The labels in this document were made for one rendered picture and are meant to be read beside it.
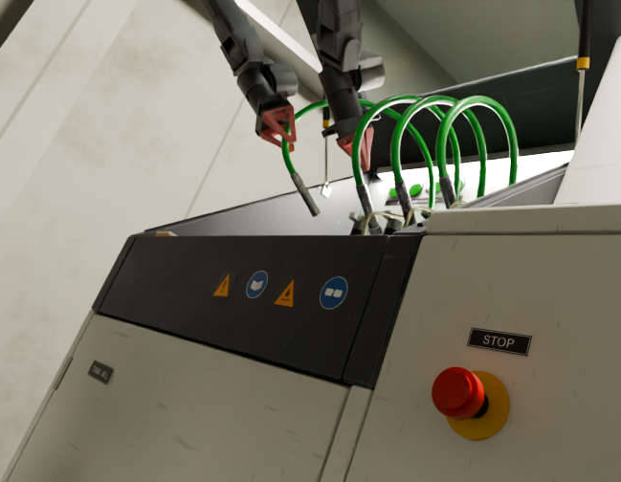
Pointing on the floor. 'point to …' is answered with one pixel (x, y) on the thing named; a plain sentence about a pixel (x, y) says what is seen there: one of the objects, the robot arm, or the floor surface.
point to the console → (521, 336)
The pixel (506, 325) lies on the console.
